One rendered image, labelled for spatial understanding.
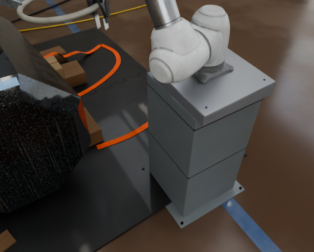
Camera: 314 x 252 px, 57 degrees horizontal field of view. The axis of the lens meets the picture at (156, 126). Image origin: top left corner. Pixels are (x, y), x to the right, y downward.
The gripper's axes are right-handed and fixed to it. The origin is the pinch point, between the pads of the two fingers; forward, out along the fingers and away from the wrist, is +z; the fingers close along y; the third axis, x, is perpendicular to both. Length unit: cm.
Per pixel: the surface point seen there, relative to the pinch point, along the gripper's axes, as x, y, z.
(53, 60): -36, 86, 62
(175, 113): 38, -57, 18
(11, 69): 53, 16, 0
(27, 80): 53, 9, 5
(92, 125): 12, 18, 74
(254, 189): 10, -99, 95
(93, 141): 19, 15, 82
